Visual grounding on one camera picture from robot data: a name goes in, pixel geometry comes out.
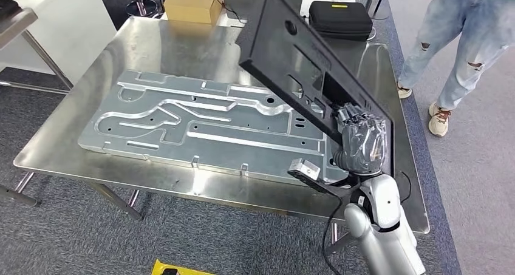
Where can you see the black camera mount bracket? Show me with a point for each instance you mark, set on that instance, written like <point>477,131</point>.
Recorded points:
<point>330,186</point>

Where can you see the white cabinet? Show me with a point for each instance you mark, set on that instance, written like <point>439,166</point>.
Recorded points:
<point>68,32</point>

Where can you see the grey stamped sheet metal panel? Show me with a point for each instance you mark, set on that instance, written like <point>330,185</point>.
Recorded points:
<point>225,136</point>

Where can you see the steel side table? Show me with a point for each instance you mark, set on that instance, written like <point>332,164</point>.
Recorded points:
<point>20,24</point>

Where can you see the brown cardboard box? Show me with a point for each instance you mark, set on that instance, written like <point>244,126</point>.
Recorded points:
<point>193,3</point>

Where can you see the black plastic plate bracket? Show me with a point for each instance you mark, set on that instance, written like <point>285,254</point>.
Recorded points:
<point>281,52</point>

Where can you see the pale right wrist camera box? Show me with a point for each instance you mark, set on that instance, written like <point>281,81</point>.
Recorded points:
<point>304,168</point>

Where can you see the black stool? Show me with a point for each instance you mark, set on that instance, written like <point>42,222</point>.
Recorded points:
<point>147,1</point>

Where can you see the steel workbench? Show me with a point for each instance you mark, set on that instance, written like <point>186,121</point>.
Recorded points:
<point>161,48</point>

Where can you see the person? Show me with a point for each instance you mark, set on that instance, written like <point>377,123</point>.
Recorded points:
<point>462,32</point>

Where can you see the yellow and black object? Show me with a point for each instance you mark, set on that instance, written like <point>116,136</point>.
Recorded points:
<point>177,268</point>

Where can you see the black zippered case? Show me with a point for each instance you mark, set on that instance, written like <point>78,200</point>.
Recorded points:
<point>341,20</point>

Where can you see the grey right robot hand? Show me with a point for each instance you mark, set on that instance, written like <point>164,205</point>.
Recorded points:
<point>364,144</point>

